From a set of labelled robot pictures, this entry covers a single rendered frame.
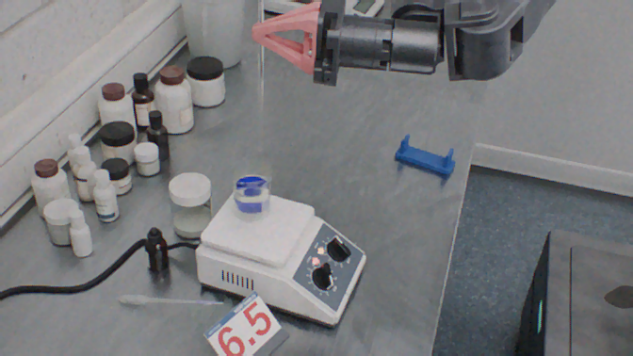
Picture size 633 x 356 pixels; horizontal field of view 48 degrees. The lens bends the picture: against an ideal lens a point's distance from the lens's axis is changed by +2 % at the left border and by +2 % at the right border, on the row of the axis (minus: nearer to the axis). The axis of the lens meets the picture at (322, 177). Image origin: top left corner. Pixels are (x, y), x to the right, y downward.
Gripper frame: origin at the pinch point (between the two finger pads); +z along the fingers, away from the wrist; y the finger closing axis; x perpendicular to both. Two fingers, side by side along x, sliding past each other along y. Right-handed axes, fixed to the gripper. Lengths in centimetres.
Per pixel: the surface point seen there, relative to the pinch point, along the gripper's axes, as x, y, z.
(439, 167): 33.6, -25.8, -26.4
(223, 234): 26.6, 4.7, 3.9
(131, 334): 35.6, 14.8, 13.6
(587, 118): 81, -130, -85
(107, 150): 31.5, -18.0, 27.5
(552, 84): 71, -132, -72
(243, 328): 33.1, 14.0, -0.4
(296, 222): 26.5, 0.8, -5.1
